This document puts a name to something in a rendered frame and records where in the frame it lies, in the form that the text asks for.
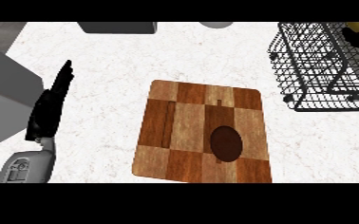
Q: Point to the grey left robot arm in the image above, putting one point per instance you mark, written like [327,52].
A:
[29,166]

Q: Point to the yellow object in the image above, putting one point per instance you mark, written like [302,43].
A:
[353,33]

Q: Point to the checkered wooden cutting board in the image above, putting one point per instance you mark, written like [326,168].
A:
[203,133]

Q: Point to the dark grey box appliance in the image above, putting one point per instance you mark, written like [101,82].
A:
[118,27]

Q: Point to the grey round object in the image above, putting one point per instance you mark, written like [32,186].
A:
[217,24]

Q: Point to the grey cabinet block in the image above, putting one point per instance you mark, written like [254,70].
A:
[17,101]

